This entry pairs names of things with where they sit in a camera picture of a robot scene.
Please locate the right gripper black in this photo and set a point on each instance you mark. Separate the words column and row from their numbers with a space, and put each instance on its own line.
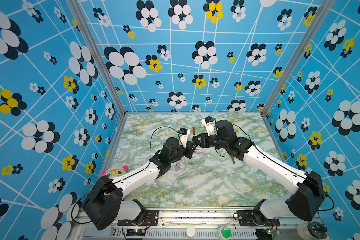
column 202, row 142

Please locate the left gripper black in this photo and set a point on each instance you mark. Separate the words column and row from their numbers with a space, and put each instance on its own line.
column 190, row 151

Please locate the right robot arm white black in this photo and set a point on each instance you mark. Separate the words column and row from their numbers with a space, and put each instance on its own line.
column 306, row 193

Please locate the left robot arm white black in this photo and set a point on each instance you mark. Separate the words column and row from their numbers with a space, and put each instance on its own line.
column 105, row 202

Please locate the light green pen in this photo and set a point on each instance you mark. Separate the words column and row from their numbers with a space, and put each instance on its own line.
column 195, row 163

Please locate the white push button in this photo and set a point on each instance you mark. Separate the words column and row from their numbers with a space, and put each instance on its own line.
column 191, row 232

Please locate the plush toy pink green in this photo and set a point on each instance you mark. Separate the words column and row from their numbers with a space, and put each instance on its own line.
column 115, row 173

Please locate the green push button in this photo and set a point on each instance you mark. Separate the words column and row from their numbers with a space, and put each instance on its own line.
column 224, row 233

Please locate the tape roll spool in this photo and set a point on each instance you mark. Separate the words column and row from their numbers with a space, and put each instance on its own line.
column 312, row 231

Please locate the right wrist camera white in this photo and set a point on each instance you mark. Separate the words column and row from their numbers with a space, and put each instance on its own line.
column 209, row 124

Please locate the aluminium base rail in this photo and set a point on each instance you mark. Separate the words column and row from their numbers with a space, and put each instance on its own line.
column 173, row 222

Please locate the right aluminium corner post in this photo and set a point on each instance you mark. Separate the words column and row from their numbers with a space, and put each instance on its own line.
column 311, row 31

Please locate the aluminium corner post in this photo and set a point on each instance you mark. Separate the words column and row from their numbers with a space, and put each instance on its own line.
column 90, row 41
column 311, row 31

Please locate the left aluminium corner post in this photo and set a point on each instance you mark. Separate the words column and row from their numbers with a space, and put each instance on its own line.
column 90, row 41

